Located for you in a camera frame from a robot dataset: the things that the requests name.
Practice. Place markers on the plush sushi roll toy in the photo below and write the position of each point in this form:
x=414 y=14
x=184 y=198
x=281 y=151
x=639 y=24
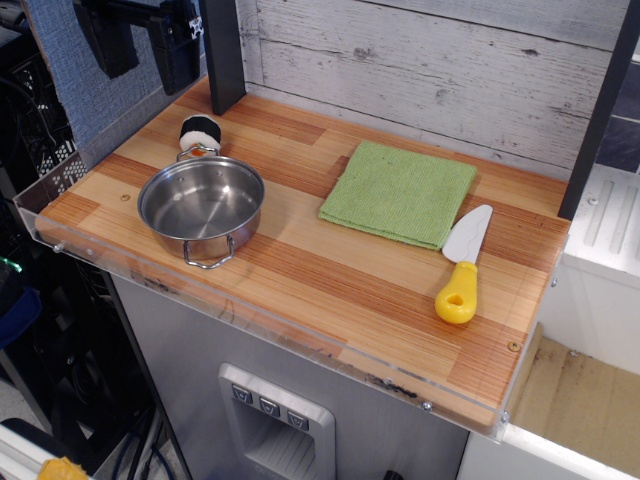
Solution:
x=200 y=131

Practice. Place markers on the grey ice dispenser panel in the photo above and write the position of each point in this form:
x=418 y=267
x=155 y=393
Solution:
x=277 y=433

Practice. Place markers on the stainless steel pot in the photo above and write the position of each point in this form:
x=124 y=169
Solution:
x=203 y=207

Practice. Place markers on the white toy sink unit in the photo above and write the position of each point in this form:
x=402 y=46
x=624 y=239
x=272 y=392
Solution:
x=592 y=302

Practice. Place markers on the silver toy fridge cabinet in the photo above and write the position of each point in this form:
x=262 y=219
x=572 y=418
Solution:
x=184 y=349

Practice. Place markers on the blue fabric panel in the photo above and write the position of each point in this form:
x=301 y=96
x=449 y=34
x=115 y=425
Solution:
x=103 y=113

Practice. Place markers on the yellow object at corner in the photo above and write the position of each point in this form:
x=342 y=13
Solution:
x=61 y=469

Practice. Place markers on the black plastic crate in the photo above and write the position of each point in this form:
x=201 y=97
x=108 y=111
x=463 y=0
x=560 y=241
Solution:
x=35 y=133

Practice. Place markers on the yellow handled toy knife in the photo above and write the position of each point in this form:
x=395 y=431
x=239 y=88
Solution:
x=456 y=303

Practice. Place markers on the dark right post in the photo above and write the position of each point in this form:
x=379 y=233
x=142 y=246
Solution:
x=612 y=84

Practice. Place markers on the green cloth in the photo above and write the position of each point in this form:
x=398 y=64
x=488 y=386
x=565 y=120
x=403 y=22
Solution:
x=400 y=195

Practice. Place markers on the dark left post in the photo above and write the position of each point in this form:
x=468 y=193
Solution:
x=223 y=53

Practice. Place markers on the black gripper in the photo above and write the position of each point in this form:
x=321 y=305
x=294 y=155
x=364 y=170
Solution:
x=174 y=30

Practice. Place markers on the clear acrylic edge guard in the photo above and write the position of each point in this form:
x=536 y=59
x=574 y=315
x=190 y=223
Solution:
x=361 y=304

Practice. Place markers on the dark post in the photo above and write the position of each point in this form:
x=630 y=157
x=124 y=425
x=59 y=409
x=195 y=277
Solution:
x=612 y=84
x=223 y=53

